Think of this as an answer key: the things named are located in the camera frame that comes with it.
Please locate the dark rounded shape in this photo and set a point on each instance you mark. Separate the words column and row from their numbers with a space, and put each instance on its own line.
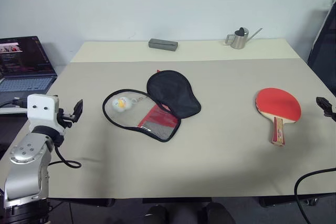
column 219, row 213
column 157, row 214

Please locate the black and red paddle case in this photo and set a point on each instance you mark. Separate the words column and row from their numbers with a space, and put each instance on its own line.
column 170, row 93

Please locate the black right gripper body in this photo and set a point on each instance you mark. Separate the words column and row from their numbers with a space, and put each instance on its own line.
column 332, row 114

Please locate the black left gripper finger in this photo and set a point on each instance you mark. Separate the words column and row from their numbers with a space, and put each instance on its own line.
column 78, row 111

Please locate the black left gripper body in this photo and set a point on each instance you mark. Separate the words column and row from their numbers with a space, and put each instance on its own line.
column 67, row 118

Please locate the steel watering can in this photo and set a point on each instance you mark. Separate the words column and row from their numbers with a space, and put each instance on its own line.
column 239, row 40

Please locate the black table frame bar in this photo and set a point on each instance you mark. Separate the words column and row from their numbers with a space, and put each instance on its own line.
column 177, row 200

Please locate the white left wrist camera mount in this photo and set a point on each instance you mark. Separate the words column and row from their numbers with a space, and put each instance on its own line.
column 42, row 113

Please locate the open laptop with blue keyboard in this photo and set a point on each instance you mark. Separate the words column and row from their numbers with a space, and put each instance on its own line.
column 23, row 64

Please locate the black office chair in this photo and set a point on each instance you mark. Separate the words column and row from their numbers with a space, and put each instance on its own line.
column 324, row 48

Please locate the grey rectangular box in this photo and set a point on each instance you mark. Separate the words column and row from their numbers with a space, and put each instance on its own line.
column 162, row 44

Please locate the red table tennis paddle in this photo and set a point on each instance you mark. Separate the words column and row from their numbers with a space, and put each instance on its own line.
column 278, row 103

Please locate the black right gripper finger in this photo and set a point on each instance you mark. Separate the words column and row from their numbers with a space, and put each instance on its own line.
column 323, row 102

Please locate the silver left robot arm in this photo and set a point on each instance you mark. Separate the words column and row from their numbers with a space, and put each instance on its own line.
column 25, row 171

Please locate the dark side table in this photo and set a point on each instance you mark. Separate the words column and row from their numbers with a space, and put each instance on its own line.
column 11, row 129

